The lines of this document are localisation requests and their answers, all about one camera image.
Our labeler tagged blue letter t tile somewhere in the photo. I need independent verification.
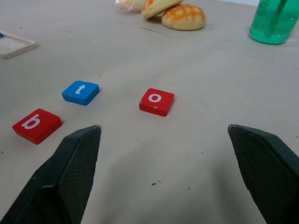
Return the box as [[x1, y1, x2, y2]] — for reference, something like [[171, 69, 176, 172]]
[[61, 80, 100, 106]]

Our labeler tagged light wooden letter tray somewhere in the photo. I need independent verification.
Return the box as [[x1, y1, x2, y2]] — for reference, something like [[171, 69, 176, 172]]
[[0, 30, 38, 59]]

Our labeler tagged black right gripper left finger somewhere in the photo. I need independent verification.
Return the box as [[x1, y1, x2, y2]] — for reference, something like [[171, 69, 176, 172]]
[[0, 125, 102, 224]]

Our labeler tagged bun in clear plastic wrapper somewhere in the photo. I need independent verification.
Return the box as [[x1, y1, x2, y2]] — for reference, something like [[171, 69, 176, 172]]
[[115, 0, 148, 13]]

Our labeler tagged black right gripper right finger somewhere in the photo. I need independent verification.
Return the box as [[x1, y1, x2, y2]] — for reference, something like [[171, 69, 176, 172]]
[[228, 124, 299, 224]]

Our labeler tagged golden melon pan bun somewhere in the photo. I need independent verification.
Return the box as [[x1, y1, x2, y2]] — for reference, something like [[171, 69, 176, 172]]
[[161, 4, 206, 31], [141, 0, 184, 20]]

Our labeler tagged red letter b tile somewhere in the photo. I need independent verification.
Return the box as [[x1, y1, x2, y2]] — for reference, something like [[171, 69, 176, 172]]
[[12, 108, 63, 145]]

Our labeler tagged green transparent water bottle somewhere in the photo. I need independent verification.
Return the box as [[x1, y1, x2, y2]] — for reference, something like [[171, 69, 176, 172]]
[[249, 0, 299, 45]]

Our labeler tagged red letter o tile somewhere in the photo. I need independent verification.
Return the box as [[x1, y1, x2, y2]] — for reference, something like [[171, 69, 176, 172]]
[[139, 88, 175, 118]]

